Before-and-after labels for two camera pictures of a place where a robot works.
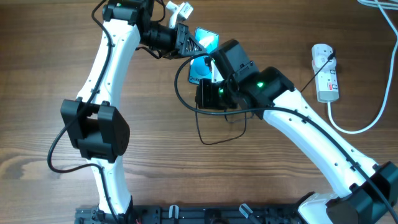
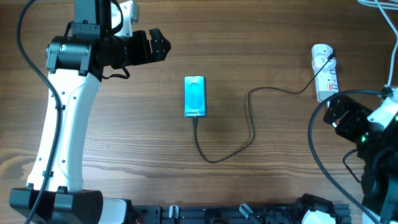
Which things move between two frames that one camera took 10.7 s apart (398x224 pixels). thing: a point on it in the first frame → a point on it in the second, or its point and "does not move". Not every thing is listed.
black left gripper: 183,37 → 142,55
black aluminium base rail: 193,214 does not move
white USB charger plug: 319,60 does not move
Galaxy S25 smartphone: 204,67 → 194,96
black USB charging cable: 331,56 → 252,115
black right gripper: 205,96 → 356,112
